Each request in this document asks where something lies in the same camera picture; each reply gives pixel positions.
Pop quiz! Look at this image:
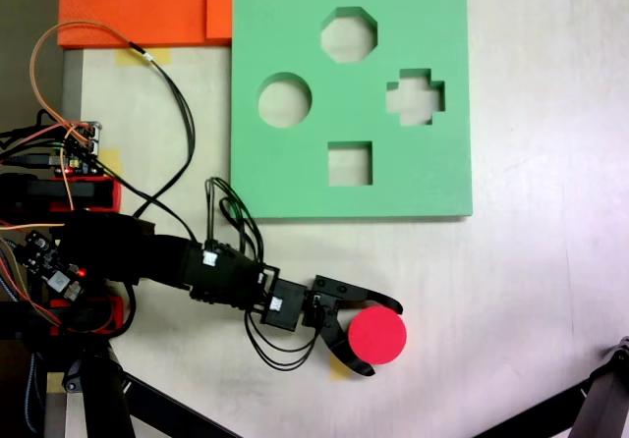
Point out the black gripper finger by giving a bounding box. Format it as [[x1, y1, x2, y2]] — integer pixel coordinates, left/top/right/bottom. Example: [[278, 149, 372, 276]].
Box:
[[349, 284, 406, 315], [319, 308, 377, 378]]

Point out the long orange wire loop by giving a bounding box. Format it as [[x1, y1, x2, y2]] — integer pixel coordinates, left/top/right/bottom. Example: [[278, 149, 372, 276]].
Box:
[[29, 20, 148, 130]]

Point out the thin orange wire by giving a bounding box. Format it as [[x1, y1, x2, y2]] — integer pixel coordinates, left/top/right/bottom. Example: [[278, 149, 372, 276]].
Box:
[[0, 280, 117, 335]]

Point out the red cylinder block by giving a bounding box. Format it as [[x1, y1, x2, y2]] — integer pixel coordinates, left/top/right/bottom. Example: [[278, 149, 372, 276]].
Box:
[[347, 304, 408, 365]]

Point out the thin black motor cable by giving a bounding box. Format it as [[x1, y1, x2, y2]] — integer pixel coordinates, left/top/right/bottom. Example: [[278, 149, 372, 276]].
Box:
[[203, 176, 265, 265], [244, 309, 326, 372]]

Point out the circuit board with terminals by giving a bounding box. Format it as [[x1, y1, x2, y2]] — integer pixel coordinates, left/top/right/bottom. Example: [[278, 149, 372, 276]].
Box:
[[51, 121, 104, 178]]

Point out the large orange foam block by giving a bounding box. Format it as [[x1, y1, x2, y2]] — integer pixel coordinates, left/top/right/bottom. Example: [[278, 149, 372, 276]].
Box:
[[57, 0, 208, 49]]

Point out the black tripod strut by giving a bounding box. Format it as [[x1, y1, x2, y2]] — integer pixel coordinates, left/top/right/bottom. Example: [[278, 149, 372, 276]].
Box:
[[471, 381, 591, 438], [122, 371, 245, 438]]

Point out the red base clamp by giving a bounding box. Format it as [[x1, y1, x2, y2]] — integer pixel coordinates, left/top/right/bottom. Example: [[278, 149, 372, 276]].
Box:
[[48, 175, 123, 213], [48, 296, 124, 336]]

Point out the green shape sorter board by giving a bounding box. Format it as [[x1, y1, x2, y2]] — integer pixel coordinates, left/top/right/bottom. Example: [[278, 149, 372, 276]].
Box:
[[229, 0, 474, 222]]

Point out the black driver circuit board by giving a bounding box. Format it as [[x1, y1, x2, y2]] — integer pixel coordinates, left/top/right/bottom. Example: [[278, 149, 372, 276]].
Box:
[[14, 230, 88, 306]]

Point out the braided grey cable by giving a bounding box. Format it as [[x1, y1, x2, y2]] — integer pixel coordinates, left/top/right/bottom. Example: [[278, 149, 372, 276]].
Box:
[[23, 352, 41, 434]]

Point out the black twin cable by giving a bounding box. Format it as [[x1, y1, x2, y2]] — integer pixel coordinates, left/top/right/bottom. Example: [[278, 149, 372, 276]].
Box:
[[128, 39, 198, 243]]

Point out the black tripod leg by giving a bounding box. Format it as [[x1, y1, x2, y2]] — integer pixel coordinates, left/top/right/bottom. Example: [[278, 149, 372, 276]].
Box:
[[61, 337, 137, 438], [572, 334, 629, 438]]

